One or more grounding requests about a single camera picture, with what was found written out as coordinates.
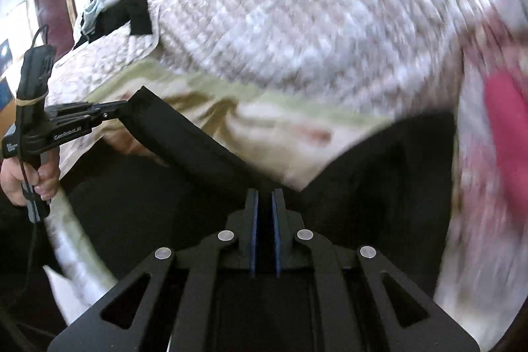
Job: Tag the black garment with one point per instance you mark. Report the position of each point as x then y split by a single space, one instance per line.
136 12

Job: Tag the beige quilted bedspread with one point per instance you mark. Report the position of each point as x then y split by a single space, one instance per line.
288 5

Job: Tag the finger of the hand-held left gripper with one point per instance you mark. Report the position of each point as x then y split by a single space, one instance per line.
82 108
105 118

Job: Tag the light blue garment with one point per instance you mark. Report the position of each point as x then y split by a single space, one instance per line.
93 12

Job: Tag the floral fleece blanket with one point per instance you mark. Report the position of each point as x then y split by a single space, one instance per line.
255 121

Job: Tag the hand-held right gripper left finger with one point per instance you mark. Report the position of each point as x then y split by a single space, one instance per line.
252 236

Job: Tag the pink floral quilt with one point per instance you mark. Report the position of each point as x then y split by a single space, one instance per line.
474 179

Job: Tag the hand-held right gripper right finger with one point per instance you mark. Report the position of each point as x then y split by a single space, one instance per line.
276 236

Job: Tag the dark red door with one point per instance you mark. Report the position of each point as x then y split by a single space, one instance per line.
53 1

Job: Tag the person's left hand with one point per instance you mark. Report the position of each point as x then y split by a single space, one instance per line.
12 183

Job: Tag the plain pink cloth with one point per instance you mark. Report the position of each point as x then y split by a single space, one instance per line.
507 117

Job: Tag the black pants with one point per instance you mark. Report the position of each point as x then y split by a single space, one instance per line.
185 146

